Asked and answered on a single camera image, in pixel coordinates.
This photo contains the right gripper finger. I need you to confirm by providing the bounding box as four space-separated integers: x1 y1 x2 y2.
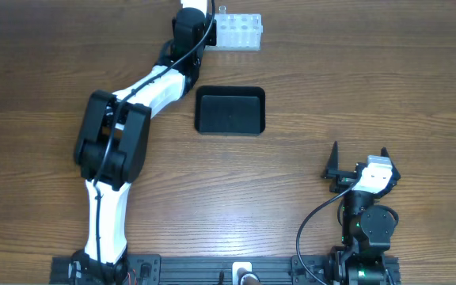
325 140 340 172
379 146 401 181

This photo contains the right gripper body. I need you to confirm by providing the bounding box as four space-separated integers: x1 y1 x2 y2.
321 161 401 195

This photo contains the black tray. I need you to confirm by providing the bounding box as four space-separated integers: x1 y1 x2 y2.
194 85 267 138

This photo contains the white test tube rack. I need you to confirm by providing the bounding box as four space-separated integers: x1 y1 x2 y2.
205 13 264 52

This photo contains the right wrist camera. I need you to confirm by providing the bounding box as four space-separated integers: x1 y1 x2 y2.
356 154 394 195

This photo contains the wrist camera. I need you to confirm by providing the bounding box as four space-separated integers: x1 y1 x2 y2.
179 0 210 15
356 154 394 195

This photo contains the black cable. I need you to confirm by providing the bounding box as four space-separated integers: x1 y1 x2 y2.
92 0 217 187
294 180 362 285

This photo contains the mounting rail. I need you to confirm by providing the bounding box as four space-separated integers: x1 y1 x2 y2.
49 253 402 285

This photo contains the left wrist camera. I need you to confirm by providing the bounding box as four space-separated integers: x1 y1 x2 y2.
179 0 210 15

